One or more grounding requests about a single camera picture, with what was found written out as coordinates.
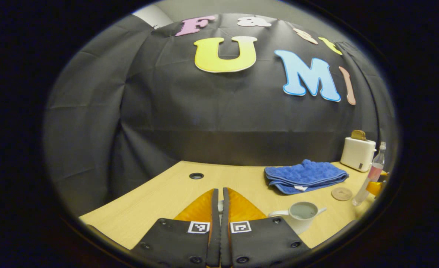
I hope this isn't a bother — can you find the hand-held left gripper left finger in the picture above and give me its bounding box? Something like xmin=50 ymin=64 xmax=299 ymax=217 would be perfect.
xmin=130 ymin=188 xmax=220 ymax=268

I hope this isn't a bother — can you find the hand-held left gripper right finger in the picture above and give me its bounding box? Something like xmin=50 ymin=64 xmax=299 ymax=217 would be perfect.
xmin=221 ymin=187 xmax=311 ymax=268

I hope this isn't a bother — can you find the clear plastic water bottle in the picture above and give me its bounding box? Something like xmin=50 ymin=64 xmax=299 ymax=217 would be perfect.
xmin=352 ymin=141 xmax=387 ymax=206

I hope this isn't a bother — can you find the round wooden coaster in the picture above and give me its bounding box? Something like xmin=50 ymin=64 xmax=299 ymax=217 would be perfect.
xmin=331 ymin=187 xmax=353 ymax=201

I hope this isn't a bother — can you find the white teacup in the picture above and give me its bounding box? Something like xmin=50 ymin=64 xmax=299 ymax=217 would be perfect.
xmin=268 ymin=201 xmax=327 ymax=235

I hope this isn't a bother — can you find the white toaster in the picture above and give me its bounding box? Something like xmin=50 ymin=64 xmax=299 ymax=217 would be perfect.
xmin=340 ymin=137 xmax=377 ymax=172

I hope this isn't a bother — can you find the folded blue towel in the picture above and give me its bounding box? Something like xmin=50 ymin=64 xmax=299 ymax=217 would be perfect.
xmin=264 ymin=159 xmax=349 ymax=195

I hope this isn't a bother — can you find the black backdrop cloth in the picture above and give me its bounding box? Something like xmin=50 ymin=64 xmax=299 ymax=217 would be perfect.
xmin=43 ymin=13 xmax=397 ymax=218

